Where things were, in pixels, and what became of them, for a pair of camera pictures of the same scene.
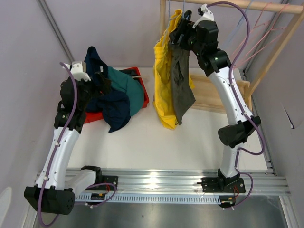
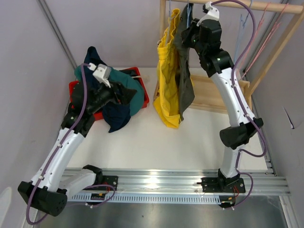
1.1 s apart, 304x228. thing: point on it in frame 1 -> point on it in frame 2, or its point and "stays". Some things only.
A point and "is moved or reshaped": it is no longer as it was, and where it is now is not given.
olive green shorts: [184, 95] is moved or reshaped
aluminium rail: [261, 182] stays
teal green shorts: [132, 86] stays
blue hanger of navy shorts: [239, 21] -> [240, 34]
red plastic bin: [90, 117] stays
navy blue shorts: [115, 107] stays
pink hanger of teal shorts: [258, 42] -> [258, 54]
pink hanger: [276, 20] -> [278, 26]
